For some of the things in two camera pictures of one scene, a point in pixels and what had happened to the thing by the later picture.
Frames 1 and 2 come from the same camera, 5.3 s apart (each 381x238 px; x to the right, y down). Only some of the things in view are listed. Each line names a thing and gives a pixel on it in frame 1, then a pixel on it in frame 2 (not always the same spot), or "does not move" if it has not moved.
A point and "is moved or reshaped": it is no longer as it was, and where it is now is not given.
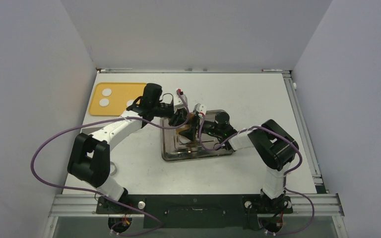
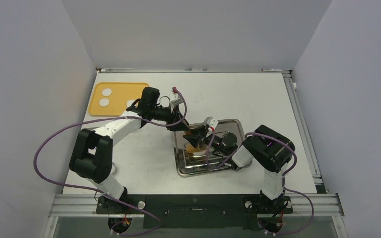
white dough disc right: x=129 y=102 does not move
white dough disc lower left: x=104 y=102 does not move
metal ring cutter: x=114 y=172 does not move
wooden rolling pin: x=190 y=115 -> x=190 y=148
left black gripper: x=179 y=118 does not move
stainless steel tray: x=174 y=146 is moved or reshaped
